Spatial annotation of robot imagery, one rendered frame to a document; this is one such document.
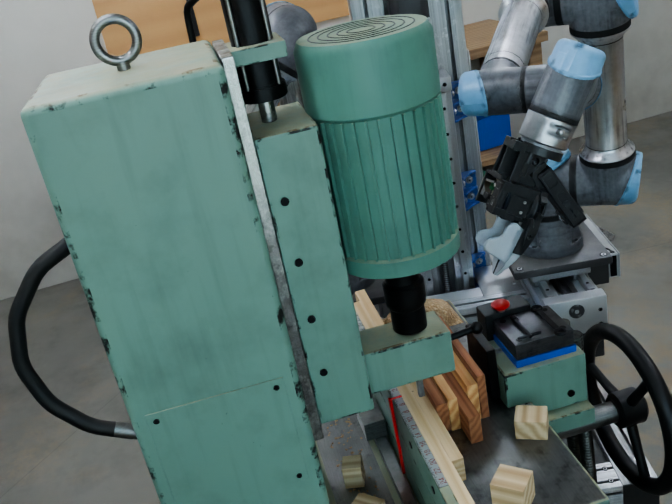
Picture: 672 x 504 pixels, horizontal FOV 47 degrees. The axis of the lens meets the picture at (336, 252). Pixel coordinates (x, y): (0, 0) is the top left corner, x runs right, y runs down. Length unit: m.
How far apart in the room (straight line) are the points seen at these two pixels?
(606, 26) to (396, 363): 0.82
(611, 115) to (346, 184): 0.86
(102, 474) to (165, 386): 1.94
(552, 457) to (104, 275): 0.66
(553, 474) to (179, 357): 0.53
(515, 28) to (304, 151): 0.62
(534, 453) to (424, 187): 0.42
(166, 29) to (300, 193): 3.30
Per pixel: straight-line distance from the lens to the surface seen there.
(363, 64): 0.92
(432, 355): 1.15
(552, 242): 1.85
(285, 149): 0.94
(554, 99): 1.17
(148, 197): 0.90
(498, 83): 1.29
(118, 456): 2.98
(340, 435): 1.42
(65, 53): 4.25
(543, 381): 1.26
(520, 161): 1.19
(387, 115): 0.94
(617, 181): 1.78
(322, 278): 1.01
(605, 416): 1.37
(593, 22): 1.63
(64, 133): 0.89
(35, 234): 4.48
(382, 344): 1.13
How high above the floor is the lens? 1.66
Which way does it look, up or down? 24 degrees down
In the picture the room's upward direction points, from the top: 12 degrees counter-clockwise
